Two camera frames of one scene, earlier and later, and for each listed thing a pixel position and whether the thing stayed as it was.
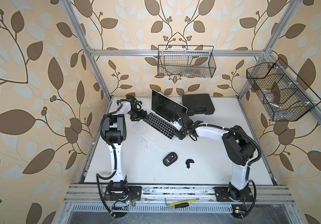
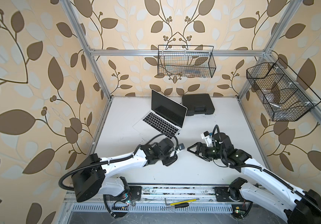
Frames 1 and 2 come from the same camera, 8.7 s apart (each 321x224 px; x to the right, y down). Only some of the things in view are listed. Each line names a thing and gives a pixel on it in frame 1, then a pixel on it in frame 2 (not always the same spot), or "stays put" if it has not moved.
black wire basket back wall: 186,61 stays put
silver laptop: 158,127 stays put
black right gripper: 177,134 → 199,145
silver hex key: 166,204 stays put
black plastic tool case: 198,104 stays put
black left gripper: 140,117 → 170,160
